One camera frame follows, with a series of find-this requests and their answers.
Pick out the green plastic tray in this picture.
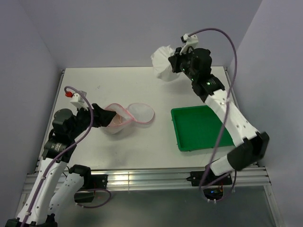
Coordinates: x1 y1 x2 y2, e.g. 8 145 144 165
171 105 222 152

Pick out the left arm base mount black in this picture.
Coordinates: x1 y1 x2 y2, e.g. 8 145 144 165
74 174 108 204

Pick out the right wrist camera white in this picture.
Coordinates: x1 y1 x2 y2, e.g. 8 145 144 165
180 34 198 54

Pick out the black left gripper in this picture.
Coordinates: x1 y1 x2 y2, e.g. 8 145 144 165
68 103 116 139

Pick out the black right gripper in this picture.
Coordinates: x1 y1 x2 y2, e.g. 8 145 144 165
169 46 197 81

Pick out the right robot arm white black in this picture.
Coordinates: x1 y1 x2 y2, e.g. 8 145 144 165
168 47 269 184

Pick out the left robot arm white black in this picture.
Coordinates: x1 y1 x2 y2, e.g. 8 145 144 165
6 104 116 227

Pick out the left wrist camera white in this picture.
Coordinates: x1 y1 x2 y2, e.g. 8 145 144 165
65 91 88 110

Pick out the mesh laundry bag pink trim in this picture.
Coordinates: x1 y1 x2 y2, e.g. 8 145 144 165
101 103 155 135

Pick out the white cloth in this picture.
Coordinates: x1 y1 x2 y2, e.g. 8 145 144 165
151 45 180 82

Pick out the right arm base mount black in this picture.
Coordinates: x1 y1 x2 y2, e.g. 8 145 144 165
186 170 233 202

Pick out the pink beige bra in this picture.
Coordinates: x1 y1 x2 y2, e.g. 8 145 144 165
109 114 125 127

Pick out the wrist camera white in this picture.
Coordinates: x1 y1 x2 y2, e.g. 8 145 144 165
180 34 198 54
65 91 88 110

